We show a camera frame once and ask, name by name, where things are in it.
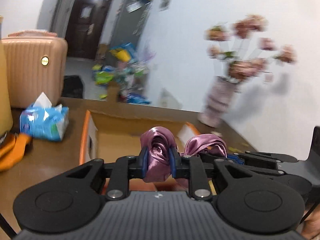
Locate purple satin scrunchie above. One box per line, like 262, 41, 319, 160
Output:
183, 134, 227, 158
140, 126, 177, 183

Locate person's right hand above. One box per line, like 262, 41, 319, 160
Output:
301, 210, 319, 239

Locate red cardboard box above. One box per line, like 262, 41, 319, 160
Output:
79, 109, 202, 192

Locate pink ribbed vase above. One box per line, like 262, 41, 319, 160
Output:
198, 76, 239, 128

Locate colourful clutter pile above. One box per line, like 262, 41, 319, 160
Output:
92, 42, 151, 105

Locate blue tissue pack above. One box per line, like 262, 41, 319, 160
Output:
20, 93, 69, 141

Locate dried pink flowers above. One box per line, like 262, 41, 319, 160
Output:
204, 14, 297, 84

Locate orange cloth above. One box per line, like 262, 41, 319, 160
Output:
1, 133, 32, 172

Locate yellow thermos jug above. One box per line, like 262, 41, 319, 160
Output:
0, 16, 14, 134

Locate pink ribbed suitcase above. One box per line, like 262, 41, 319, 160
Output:
2, 31, 68, 108

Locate grey refrigerator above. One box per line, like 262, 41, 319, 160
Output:
110, 0, 152, 49

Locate dark brown door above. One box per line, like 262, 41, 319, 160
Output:
65, 0, 113, 60

